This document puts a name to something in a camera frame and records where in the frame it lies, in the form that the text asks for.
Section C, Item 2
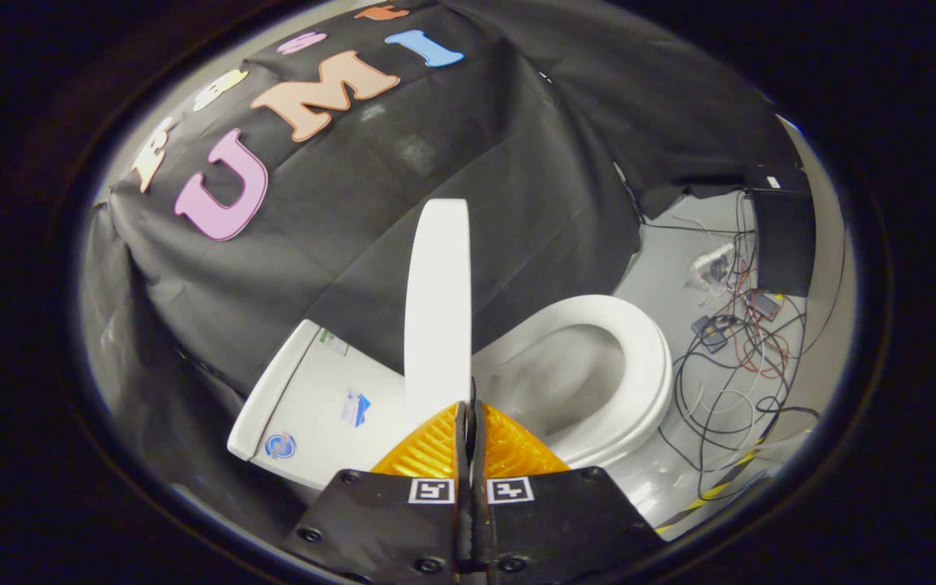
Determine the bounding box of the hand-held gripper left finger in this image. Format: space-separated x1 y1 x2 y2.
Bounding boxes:
281 401 473 585

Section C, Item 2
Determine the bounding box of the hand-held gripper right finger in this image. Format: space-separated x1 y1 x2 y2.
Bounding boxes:
472 398 669 585

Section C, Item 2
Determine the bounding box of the white toilet lid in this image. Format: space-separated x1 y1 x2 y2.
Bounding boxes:
403 198 473 431

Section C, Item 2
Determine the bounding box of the white toilet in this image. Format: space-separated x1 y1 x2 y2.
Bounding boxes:
227 292 676 529

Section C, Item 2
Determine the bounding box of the yellow black floor tape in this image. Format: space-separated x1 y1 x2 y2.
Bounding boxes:
655 443 766 535

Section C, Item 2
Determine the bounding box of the black power adapter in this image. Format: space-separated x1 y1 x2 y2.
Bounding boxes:
691 315 734 353

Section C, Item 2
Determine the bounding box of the black box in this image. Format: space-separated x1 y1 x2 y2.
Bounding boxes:
748 188 817 297

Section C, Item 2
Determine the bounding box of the black backdrop cloth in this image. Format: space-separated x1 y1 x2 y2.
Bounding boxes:
82 0 810 529

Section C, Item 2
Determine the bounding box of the tangle of floor cables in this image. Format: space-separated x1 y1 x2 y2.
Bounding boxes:
659 191 825 482

